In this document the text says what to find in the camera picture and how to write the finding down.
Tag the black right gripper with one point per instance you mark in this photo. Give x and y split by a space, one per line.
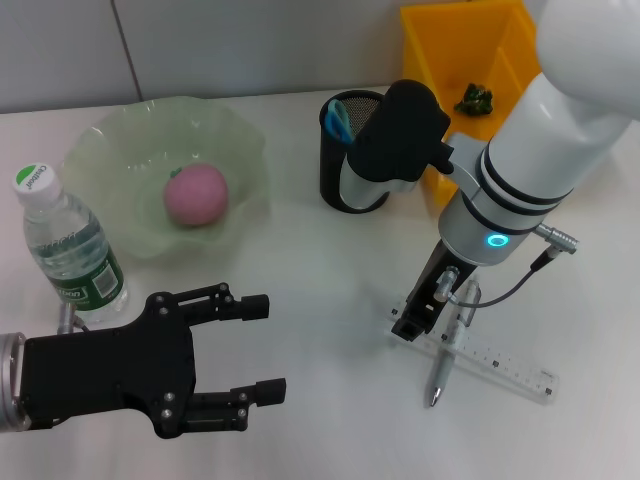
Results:
440 280

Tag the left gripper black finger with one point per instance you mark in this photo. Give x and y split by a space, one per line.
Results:
270 391
252 307

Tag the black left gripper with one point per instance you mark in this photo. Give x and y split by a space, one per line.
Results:
105 372

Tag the pink toy peach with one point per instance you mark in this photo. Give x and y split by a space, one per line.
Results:
197 197

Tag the clear water bottle green label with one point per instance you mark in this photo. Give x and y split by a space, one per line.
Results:
70 245

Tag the blue scissors with cover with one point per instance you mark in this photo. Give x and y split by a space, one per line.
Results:
339 122

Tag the green plastic wrapper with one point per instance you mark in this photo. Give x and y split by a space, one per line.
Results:
475 100

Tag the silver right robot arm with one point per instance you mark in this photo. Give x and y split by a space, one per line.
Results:
540 140

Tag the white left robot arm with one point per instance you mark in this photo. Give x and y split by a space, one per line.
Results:
10 385

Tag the silver white ballpoint pen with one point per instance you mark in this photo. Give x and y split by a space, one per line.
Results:
440 375

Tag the transparent plastic ruler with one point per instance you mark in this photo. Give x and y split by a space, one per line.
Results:
515 367

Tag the black mesh pen cup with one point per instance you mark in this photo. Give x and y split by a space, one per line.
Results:
330 170

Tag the pale green glass fruit plate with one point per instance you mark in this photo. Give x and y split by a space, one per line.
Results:
125 150

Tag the yellow plastic bin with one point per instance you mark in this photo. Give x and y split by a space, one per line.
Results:
470 50

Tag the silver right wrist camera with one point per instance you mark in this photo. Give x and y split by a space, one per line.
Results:
395 135

